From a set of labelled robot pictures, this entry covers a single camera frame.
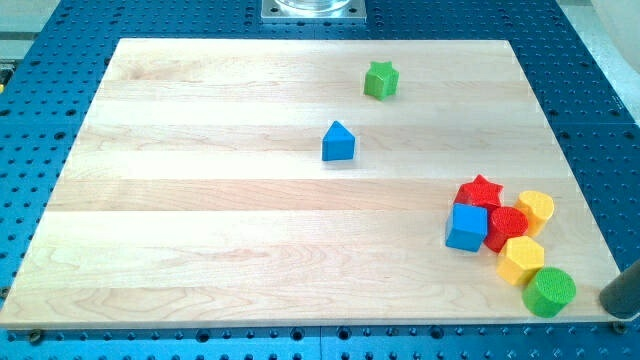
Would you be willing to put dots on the green cylinder block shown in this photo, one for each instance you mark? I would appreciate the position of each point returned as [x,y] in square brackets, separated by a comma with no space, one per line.
[549,292]

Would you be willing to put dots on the blue cube block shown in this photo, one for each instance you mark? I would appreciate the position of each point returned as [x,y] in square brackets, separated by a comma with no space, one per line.
[466,227]

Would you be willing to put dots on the blue triangle block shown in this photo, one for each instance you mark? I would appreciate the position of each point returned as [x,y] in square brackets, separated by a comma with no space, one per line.
[338,143]

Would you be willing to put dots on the wooden board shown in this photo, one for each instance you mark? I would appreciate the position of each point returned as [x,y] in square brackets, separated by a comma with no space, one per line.
[195,194]

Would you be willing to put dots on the green star block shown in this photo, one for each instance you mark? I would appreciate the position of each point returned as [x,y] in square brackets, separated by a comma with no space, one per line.
[381,80]

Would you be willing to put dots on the red star block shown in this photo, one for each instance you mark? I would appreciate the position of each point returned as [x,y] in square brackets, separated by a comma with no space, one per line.
[480,193]

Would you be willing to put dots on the red cylinder block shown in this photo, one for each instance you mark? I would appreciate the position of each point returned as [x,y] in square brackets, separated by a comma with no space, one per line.
[504,223]

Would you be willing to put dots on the yellow hexagon block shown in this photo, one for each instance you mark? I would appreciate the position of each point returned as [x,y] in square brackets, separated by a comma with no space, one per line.
[519,260]

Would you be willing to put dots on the yellow cylinder block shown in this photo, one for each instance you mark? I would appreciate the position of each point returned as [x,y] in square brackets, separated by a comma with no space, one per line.
[538,208]

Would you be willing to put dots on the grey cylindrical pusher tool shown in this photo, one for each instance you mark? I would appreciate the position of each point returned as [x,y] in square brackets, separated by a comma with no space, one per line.
[620,298]

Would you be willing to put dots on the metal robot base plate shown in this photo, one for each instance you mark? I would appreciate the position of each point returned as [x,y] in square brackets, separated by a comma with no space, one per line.
[306,10]

